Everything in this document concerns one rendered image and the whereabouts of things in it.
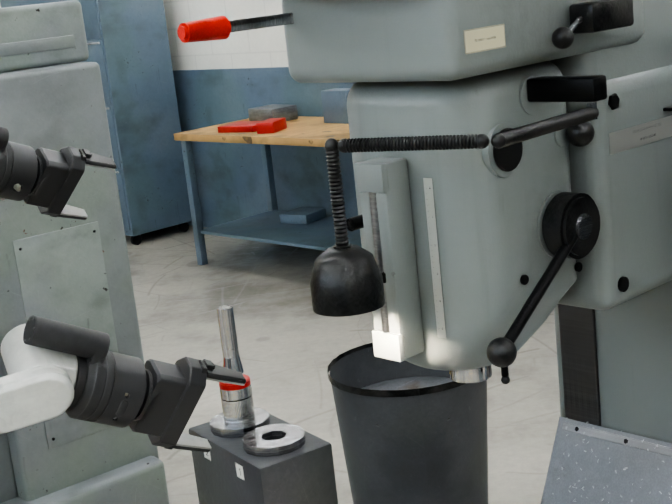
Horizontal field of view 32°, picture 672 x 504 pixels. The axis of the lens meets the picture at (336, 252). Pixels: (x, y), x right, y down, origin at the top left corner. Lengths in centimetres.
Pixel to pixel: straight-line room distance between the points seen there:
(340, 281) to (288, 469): 58
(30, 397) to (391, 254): 45
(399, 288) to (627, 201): 29
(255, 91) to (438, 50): 711
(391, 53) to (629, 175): 34
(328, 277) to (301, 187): 688
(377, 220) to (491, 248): 12
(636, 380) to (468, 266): 54
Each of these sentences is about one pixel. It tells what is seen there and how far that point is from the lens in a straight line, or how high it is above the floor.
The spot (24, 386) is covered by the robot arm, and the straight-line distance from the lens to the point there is 136.
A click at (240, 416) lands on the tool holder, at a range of 175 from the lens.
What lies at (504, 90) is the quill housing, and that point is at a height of 161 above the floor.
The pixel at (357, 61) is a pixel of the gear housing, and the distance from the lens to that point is 118.
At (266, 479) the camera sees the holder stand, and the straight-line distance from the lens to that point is 163.
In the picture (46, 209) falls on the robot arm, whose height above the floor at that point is 143.
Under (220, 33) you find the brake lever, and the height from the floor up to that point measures 169.
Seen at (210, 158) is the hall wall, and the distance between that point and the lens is 875.
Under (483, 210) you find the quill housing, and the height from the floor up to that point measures 149.
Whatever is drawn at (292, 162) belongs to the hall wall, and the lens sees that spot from 802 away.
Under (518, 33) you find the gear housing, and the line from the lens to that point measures 117.
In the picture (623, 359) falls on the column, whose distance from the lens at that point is 168.
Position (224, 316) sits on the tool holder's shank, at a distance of 171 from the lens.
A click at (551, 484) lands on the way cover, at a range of 177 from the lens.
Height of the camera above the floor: 173
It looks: 13 degrees down
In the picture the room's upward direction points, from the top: 6 degrees counter-clockwise
